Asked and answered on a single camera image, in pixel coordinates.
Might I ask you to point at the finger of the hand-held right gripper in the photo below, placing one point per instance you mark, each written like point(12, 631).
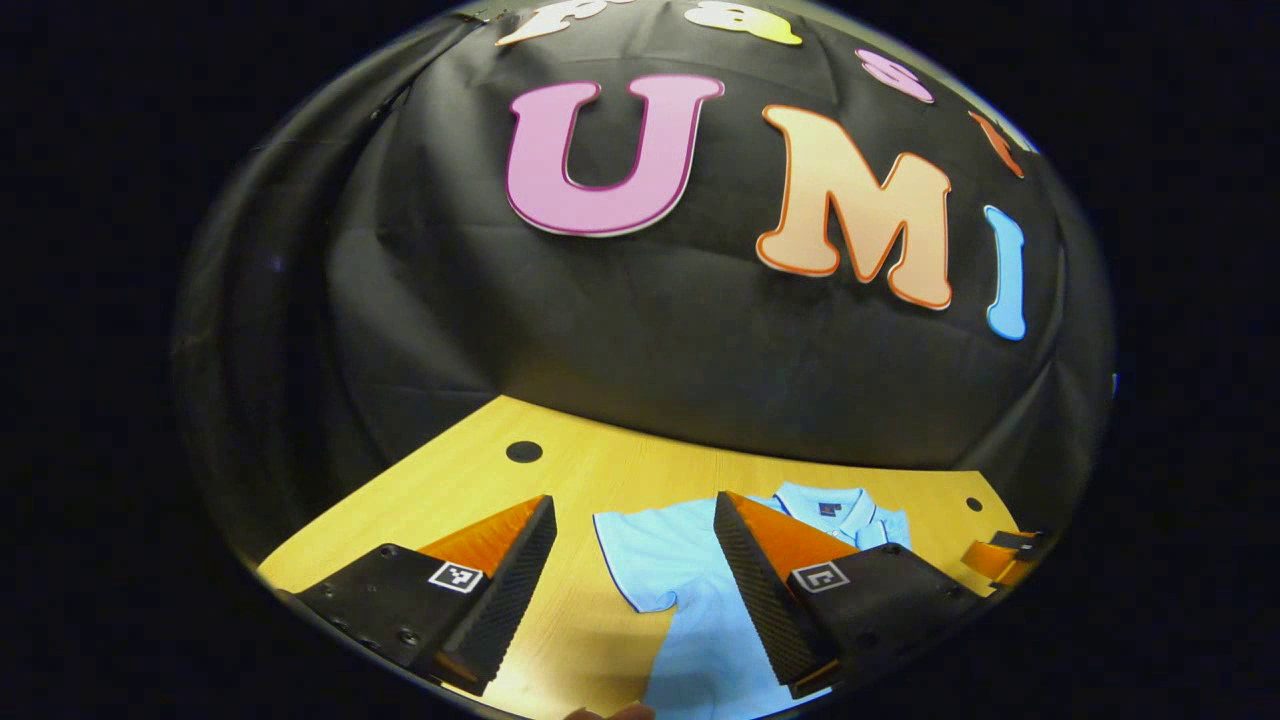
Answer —
point(995, 562)

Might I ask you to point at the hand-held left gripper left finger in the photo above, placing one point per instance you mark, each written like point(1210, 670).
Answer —
point(515, 590)

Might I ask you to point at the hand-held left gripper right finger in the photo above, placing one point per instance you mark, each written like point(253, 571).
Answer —
point(760, 590)

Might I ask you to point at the light blue T-shirt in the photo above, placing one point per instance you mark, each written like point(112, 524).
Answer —
point(675, 560)

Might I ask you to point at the black backdrop cloth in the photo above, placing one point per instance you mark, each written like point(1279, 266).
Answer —
point(650, 330)

